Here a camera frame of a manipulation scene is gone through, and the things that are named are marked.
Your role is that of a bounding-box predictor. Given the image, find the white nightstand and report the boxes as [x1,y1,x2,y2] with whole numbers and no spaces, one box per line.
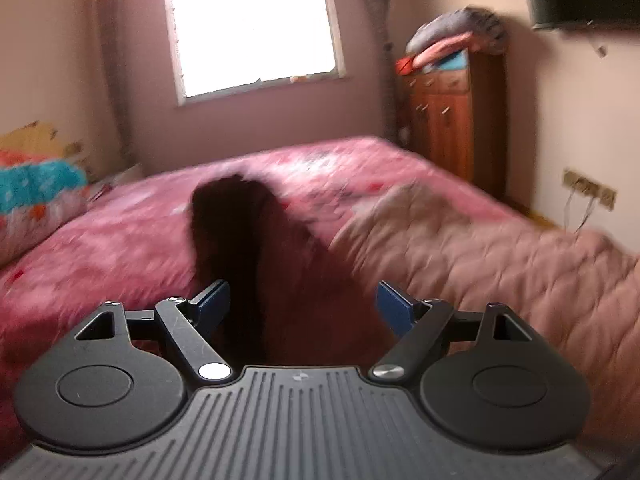
[94,162,147,192]

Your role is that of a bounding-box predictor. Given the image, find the window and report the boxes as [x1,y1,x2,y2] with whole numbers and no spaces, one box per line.
[162,0,347,107]

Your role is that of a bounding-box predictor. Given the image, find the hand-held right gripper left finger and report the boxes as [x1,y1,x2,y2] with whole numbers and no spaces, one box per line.
[75,280,233,381]

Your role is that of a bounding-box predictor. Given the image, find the wooden cabinet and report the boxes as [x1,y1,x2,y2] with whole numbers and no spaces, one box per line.
[399,51,509,202]

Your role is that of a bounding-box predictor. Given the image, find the wall socket strip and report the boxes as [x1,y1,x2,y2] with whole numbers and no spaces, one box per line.
[561,168,619,209]

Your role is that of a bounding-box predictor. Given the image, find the grey folded blanket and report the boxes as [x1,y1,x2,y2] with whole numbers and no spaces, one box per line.
[406,6,512,57]

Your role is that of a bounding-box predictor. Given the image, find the teal patterned quilt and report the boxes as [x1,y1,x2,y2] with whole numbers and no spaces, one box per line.
[0,147,95,267]

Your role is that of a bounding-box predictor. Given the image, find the pink folded blanket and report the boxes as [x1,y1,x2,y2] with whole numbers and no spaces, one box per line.
[411,32,475,69]

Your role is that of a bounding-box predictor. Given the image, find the bed with pink bedspread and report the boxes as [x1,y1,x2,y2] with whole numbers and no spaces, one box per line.
[0,135,640,461]

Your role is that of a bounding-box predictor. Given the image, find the dark red satin quilt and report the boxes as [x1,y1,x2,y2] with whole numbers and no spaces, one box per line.
[186,174,383,367]

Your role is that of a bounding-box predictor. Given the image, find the teal folded cloth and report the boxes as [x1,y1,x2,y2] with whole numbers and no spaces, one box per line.
[434,51,472,74]

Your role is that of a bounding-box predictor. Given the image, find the power cable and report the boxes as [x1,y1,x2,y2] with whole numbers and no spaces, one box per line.
[565,189,602,234]

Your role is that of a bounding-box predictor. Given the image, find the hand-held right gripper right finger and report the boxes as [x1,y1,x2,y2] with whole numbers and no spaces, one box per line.
[367,280,541,383]

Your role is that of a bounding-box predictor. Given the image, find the grey curtain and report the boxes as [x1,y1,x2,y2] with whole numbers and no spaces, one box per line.
[349,0,402,147]
[94,0,132,171]

